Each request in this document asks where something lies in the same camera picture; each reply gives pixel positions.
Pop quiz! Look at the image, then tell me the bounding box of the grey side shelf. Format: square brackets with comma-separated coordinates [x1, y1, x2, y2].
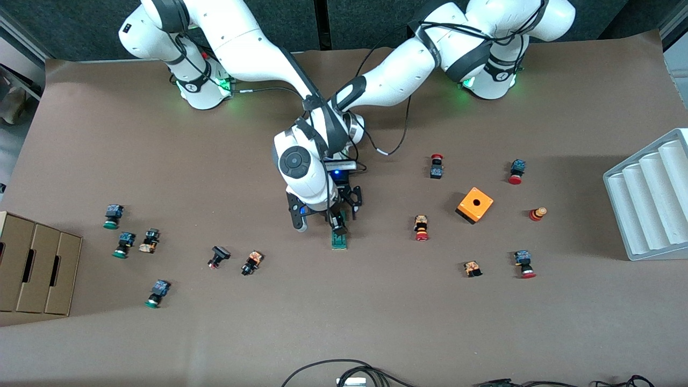
[0, 8, 48, 127]

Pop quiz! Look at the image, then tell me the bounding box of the white ribbed tray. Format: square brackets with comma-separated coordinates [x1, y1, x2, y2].
[602, 128, 688, 262]

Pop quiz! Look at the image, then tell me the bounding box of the orange button enclosure box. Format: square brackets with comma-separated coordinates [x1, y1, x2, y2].
[456, 187, 494, 225]

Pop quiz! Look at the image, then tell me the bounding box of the green load switch white lever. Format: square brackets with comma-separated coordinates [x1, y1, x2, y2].
[331, 212, 348, 250]

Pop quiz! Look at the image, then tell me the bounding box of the green button blue block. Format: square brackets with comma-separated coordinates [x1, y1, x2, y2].
[145, 279, 171, 309]
[112, 232, 136, 259]
[103, 204, 125, 230]

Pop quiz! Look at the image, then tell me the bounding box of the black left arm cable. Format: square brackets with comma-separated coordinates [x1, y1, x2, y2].
[355, 32, 414, 157]

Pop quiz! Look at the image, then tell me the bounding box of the black cable tangle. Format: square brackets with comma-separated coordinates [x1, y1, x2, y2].
[516, 375, 657, 387]

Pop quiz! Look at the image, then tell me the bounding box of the cardboard compartment box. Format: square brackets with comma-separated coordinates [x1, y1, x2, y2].
[0, 211, 83, 317]

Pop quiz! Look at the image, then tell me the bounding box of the grey side cabinet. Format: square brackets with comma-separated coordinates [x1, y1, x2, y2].
[660, 11, 688, 92]

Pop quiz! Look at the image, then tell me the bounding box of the black looped cable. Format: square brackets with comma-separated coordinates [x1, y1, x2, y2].
[281, 359, 417, 387]

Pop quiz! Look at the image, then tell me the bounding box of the black rectangular indicator light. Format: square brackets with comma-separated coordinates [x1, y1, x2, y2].
[207, 246, 231, 270]

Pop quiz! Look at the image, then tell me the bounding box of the black button orange block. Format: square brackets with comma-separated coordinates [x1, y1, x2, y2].
[138, 228, 161, 254]
[241, 250, 264, 276]

